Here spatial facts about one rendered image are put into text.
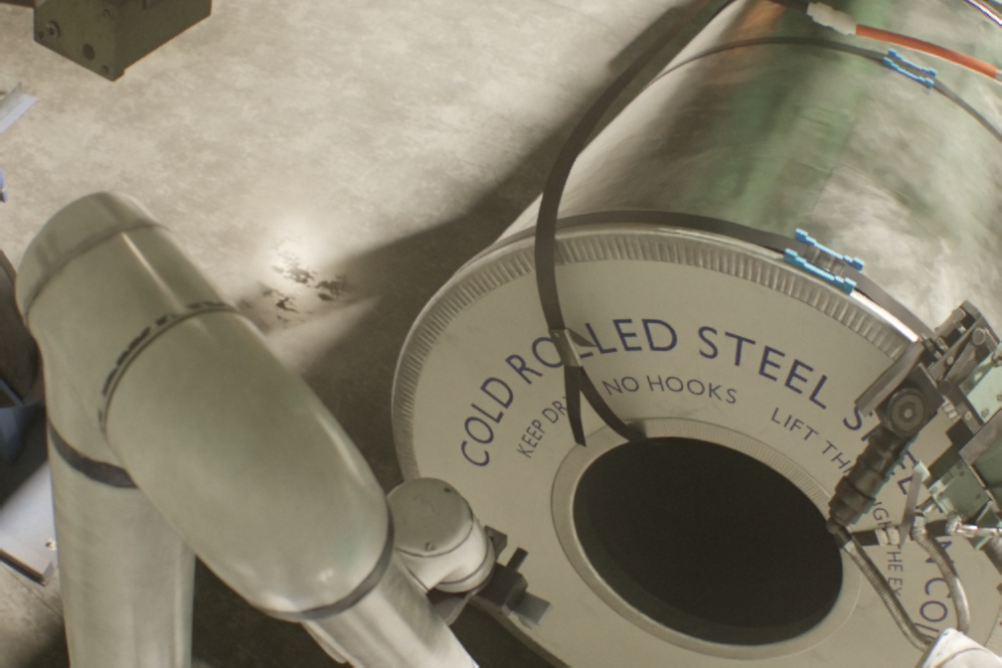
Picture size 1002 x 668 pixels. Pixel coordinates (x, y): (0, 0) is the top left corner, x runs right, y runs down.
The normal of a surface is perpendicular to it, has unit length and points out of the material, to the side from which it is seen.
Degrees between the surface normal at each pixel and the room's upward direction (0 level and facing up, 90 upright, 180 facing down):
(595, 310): 90
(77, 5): 89
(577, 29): 0
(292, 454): 41
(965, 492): 58
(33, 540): 0
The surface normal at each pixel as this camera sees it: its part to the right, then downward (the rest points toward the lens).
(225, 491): 0.01, 0.18
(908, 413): -0.20, 0.16
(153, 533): 0.46, 0.63
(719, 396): -0.51, 0.56
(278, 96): 0.12, -0.71
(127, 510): 0.22, 0.64
